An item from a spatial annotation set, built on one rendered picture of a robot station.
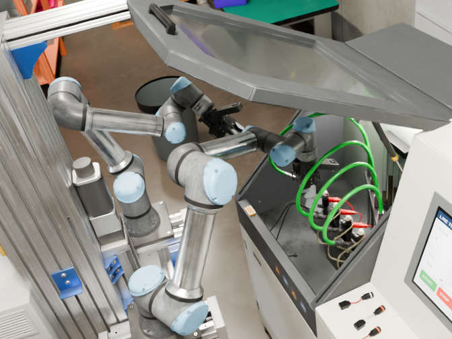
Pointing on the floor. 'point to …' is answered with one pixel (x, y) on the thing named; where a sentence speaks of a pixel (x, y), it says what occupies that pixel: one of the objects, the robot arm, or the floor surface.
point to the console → (411, 231)
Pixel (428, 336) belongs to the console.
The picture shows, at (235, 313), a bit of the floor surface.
